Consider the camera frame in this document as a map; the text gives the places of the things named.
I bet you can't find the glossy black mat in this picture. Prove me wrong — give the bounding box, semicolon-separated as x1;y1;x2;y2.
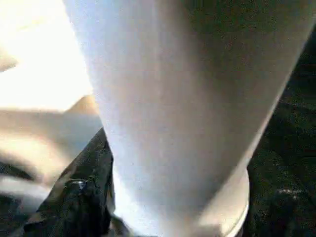
0;25;316;237

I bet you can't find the white plastic table leg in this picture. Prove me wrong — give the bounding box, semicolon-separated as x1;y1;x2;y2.
61;0;316;237

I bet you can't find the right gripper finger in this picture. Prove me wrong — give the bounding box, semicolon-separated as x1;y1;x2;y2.
22;127;116;237

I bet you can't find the white plastic table top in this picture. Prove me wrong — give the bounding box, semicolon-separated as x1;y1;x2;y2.
0;0;117;209

